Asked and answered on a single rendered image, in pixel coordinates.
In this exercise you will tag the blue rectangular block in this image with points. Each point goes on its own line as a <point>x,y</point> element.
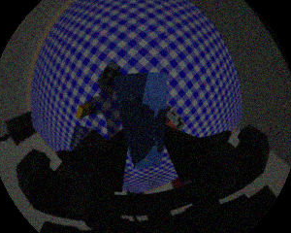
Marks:
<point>142,101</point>

